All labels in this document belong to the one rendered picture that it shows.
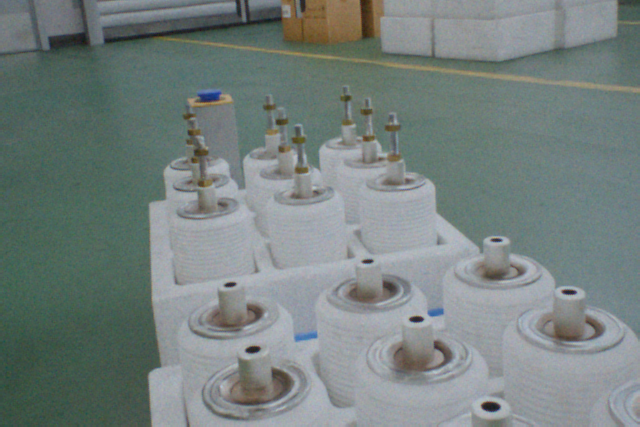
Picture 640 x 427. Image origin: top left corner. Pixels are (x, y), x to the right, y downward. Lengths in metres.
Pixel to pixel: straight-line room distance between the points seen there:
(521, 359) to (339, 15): 4.32
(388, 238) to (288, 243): 0.12
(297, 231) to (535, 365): 0.42
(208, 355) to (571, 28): 3.47
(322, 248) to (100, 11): 5.42
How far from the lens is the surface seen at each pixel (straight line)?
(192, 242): 0.93
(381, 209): 0.97
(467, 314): 0.70
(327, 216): 0.94
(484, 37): 3.70
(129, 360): 1.20
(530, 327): 0.63
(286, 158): 1.07
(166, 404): 0.71
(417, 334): 0.57
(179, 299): 0.92
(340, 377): 0.69
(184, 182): 1.09
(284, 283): 0.93
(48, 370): 1.22
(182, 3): 6.52
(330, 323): 0.67
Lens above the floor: 0.54
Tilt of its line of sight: 16 degrees down
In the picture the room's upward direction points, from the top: 5 degrees counter-clockwise
